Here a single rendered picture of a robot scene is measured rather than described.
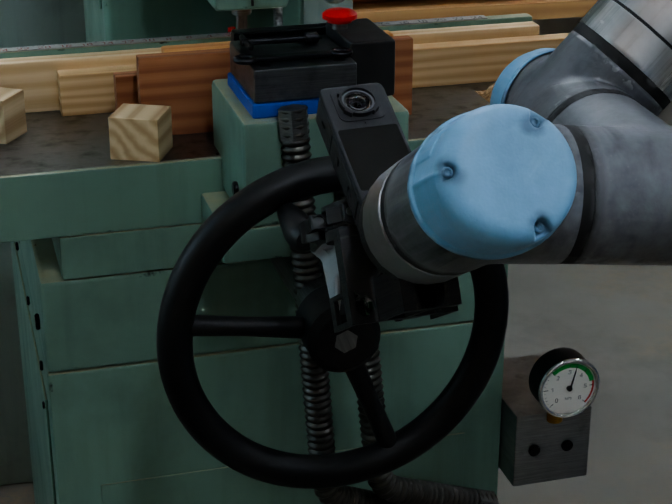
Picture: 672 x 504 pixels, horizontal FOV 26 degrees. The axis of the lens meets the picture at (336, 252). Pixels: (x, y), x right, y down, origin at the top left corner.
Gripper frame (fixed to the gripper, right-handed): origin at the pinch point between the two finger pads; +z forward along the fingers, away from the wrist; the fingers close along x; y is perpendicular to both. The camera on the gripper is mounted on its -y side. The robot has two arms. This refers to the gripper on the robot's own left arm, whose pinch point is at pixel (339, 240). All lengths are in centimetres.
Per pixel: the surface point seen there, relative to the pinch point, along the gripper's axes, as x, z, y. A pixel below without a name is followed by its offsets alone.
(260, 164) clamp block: -2.5, 11.7, -8.4
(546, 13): 110, 203, -72
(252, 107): -2.7, 10.4, -12.8
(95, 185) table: -14.9, 21.9, -10.0
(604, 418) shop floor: 83, 148, 20
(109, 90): -11.3, 33.3, -21.0
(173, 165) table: -8.1, 21.3, -10.9
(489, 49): 27.0, 32.9, -21.6
